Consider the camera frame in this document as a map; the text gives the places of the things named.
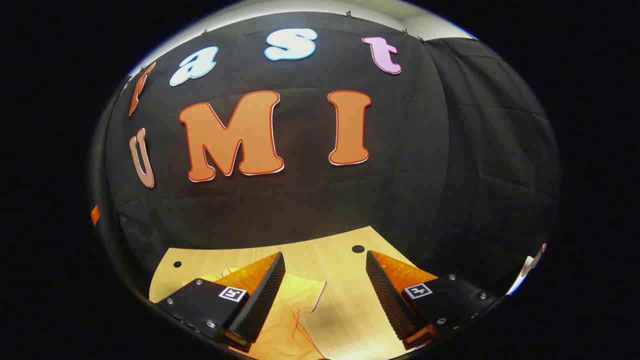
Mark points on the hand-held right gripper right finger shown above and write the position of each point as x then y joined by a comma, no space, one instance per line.
387,300

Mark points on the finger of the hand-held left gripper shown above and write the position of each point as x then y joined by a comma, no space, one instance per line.
95,215

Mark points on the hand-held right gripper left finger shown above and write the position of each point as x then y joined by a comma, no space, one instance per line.
262,300

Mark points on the orange T-shirt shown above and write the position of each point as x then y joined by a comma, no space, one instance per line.
285,320

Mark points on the black backdrop cloth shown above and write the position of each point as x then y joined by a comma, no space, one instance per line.
310,200

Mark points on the white printed board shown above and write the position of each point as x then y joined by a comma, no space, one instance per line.
525,267

